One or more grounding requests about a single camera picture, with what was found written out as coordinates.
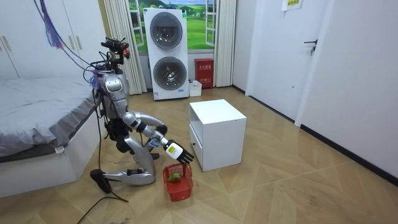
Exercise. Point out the white bedside cabinet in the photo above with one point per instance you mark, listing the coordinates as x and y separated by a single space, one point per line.
222 140

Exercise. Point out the white washing machine tower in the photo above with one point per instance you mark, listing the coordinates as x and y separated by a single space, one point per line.
168 53

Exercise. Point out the green soft toy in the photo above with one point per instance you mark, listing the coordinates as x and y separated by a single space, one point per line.
174 177

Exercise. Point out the white pleated curtain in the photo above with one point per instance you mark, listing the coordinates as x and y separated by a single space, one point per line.
132 71
224 43

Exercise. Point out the landscape window poster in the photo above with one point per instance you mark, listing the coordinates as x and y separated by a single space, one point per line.
196 28

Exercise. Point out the white door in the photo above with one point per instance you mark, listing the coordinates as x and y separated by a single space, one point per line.
280 62

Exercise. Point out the robot legs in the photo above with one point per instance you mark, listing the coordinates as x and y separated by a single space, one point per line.
141 178

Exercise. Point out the red cabinet box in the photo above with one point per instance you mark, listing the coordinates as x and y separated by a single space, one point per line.
204 73

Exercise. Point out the paper sheet with yellow label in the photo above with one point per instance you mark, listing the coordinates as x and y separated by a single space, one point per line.
291 4

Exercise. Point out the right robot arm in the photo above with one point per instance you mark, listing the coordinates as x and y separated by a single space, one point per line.
146 129

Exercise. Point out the grey bed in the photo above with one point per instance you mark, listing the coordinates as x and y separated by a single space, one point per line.
37 109

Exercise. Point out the small white bin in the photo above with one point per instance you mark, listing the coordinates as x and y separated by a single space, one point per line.
195 89

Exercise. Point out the robot body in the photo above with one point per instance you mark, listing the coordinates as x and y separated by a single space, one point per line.
115 95

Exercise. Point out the red plastic basket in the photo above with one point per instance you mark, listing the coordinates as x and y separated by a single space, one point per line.
180 189

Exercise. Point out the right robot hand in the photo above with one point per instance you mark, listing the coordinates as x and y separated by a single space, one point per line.
175 151

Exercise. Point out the white wardrobe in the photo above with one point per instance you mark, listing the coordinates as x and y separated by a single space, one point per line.
34 37

